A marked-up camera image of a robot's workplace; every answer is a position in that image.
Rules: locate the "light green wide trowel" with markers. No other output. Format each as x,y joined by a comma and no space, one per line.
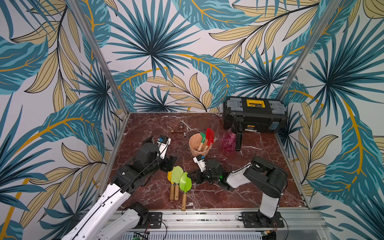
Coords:
185,186

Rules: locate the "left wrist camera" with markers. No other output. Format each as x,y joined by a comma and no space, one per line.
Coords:
163,144

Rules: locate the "red toy shovel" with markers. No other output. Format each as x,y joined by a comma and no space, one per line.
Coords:
210,135

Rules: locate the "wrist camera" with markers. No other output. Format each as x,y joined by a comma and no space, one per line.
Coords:
163,144
200,161

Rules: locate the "left aluminium corner post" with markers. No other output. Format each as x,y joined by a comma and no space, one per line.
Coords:
90,37

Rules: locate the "black yellow toolbox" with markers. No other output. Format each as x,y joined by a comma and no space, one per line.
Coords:
257,115

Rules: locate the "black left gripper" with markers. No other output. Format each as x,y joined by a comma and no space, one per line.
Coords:
167,162

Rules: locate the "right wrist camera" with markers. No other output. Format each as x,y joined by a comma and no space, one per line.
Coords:
200,161

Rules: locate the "aluminium corner post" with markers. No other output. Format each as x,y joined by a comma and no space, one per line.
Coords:
90,37
318,31

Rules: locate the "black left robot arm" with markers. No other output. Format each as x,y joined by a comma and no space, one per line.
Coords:
150,158

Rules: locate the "aluminium front rail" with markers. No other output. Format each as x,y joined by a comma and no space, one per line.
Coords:
223,224

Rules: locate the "silver wrench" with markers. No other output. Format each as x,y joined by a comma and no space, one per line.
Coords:
186,125

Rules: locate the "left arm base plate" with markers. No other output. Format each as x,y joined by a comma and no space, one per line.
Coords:
151,220

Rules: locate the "right aluminium corner post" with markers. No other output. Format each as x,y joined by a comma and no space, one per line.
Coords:
318,31

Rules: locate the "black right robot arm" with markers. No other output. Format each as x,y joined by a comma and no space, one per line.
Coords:
270,179

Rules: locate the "light green narrow trowel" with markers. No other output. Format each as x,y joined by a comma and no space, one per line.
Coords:
177,173

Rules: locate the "green toy rake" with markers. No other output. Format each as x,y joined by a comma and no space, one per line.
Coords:
202,141

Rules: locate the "peach plastic flower pot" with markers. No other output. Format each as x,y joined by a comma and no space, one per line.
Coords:
197,147

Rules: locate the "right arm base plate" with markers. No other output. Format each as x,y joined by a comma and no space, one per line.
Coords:
258,220

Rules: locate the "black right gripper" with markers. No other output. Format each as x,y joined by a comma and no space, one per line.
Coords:
202,175

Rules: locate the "pink spray bottle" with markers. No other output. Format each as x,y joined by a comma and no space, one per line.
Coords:
232,141

